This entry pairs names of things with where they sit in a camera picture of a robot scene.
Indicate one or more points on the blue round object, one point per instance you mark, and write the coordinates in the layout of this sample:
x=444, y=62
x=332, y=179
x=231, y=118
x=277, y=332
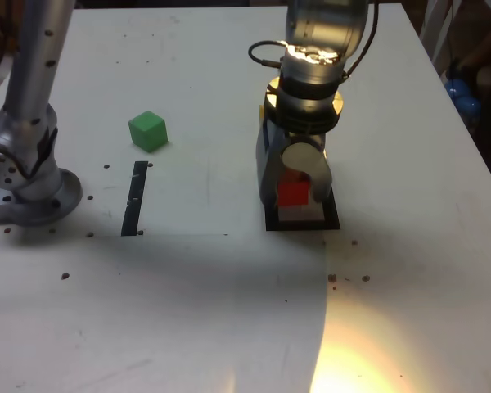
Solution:
x=462, y=96

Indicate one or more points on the black tape strip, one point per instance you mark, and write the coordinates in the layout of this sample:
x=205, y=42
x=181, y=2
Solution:
x=134, y=196

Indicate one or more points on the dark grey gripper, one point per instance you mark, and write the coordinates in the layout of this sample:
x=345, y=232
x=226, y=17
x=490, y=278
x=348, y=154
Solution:
x=307, y=137

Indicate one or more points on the red cube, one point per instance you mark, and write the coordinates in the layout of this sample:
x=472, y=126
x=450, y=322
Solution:
x=294, y=194

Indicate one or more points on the green cube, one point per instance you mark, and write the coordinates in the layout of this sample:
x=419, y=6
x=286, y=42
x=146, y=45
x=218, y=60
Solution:
x=147, y=131

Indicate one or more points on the yellow cube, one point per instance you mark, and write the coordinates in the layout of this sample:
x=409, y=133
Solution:
x=262, y=113

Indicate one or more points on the black tape square outline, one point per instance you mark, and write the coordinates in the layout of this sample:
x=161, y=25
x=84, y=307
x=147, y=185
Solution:
x=303, y=226

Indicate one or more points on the white metal frame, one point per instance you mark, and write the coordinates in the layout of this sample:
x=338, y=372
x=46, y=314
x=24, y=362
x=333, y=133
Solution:
x=435, y=28

